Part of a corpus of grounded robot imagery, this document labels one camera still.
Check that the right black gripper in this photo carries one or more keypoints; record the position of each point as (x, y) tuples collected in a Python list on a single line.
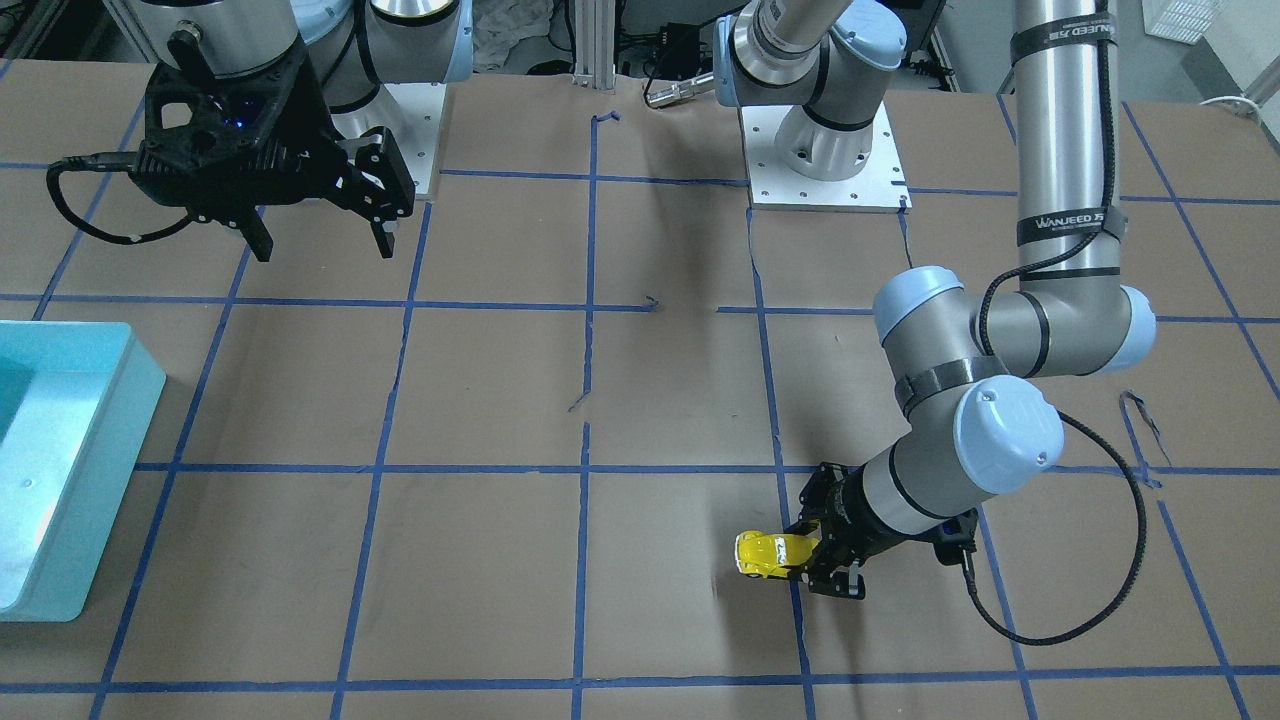
[(318, 130)]

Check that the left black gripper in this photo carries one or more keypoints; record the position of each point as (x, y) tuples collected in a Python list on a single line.
[(862, 526)]

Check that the yellow beetle toy car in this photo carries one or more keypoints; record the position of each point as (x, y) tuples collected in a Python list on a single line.
[(757, 554)]

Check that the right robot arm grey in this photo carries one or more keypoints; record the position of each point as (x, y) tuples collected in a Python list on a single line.
[(356, 46)]

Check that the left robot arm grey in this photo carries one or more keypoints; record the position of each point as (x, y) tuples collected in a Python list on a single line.
[(963, 364)]

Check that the turquoise plastic bin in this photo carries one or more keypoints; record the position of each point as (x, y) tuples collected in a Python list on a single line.
[(77, 399)]

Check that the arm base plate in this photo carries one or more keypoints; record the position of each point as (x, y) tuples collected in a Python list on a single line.
[(415, 114), (795, 164)]

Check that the aluminium frame post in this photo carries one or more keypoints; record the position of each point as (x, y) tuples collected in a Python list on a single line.
[(594, 28)]

